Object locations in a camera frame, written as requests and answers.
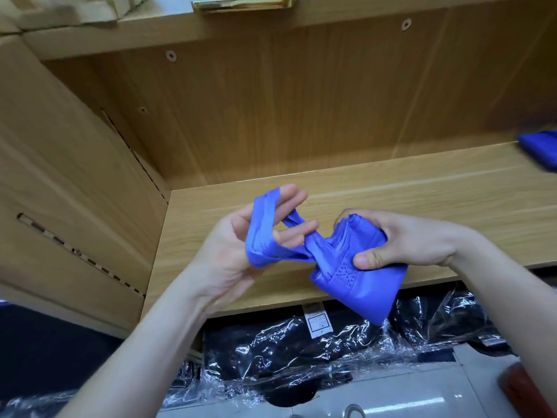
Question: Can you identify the person's left hand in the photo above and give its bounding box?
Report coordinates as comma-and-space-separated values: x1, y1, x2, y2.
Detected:
191, 183, 320, 312

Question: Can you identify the person's right hand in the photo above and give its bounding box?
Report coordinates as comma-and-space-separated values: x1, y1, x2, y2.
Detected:
334, 208, 472, 272

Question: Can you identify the blue non-woven bag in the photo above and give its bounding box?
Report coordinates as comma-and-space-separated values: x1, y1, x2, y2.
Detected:
244, 188, 408, 325
518, 130, 557, 173

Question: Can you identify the wooden shelf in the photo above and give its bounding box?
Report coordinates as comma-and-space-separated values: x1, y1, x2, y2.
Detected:
0, 0, 557, 340

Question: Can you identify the red shopping basket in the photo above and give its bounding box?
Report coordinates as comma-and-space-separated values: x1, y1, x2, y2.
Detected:
500, 361, 557, 418

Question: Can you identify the person's left forearm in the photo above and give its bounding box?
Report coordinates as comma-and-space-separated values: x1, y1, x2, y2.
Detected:
56, 276, 214, 418

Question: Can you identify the person's right forearm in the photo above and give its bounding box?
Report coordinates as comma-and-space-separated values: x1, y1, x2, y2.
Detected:
451, 229, 557, 415

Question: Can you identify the beige woven basket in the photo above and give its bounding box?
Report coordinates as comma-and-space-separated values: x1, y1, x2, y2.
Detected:
0, 0, 151, 33

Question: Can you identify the black plastic-wrapped bag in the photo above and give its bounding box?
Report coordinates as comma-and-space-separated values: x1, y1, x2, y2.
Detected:
390, 281, 510, 355
0, 361, 203, 418

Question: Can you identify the black wrapped bag with tag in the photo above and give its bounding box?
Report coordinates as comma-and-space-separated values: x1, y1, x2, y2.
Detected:
200, 304, 395, 408

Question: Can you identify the white paper tag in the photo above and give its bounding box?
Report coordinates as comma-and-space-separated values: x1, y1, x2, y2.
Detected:
303, 302, 336, 340

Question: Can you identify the gold stand with white card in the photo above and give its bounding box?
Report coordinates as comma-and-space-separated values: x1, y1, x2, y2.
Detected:
190, 0, 299, 13

